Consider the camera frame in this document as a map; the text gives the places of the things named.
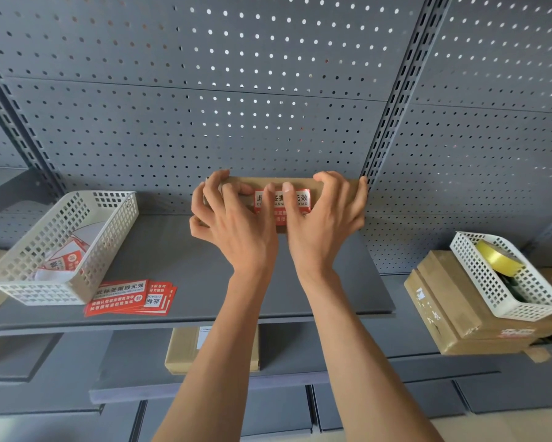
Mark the person's left little finger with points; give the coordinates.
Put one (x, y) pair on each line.
(199, 227)

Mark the red sticker on backing scrap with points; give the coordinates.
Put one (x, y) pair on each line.
(64, 262)

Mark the person's right middle finger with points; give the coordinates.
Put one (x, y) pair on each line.
(339, 193)

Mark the yellow tape roll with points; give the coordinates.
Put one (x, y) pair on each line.
(496, 257)

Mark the grey slotted shelf upright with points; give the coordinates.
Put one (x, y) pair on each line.
(395, 110)
(18, 128)

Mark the small white plastic mesh basket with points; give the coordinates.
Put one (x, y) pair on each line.
(529, 299)

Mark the red seal sticker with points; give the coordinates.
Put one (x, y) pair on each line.
(167, 294)
(306, 200)
(155, 296)
(117, 299)

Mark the large taped brown cardboard box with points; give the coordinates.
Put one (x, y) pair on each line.
(427, 317)

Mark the grey metal shelf board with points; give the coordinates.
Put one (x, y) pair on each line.
(197, 276)

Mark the person's right forearm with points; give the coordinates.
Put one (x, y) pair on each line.
(363, 363)

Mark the wide grey perforated back panel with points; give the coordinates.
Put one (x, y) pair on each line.
(188, 87)

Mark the grey side shelf board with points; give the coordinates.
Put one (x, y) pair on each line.
(4, 184)

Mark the white sticker backing paper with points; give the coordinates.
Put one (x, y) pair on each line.
(89, 234)

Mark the person's left hand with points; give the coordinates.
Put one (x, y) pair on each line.
(239, 234)

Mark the narrow grey perforated back panel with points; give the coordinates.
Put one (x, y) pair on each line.
(487, 133)

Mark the person's right hand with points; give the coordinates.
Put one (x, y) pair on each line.
(322, 239)

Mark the dark green item in basket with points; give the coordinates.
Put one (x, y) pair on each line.
(513, 287)

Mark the grey bottom shelf board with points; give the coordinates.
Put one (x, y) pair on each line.
(36, 391)

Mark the grey lower shelf board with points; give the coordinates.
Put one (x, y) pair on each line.
(294, 359)

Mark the brown cardboard box white label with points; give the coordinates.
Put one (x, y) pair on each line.
(184, 354)

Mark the person's right little finger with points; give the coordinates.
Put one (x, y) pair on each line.
(363, 197)

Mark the brown cardboard box under basket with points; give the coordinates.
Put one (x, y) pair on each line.
(455, 294)

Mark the person's left thumb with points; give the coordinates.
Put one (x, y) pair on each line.
(267, 216)

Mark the person's right thumb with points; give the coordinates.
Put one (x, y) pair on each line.
(291, 202)

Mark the large white plastic mesh basket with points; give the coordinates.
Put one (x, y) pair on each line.
(96, 253)

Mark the person's left middle finger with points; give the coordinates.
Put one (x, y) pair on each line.
(217, 188)

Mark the person's left forearm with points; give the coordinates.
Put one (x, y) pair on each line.
(220, 354)

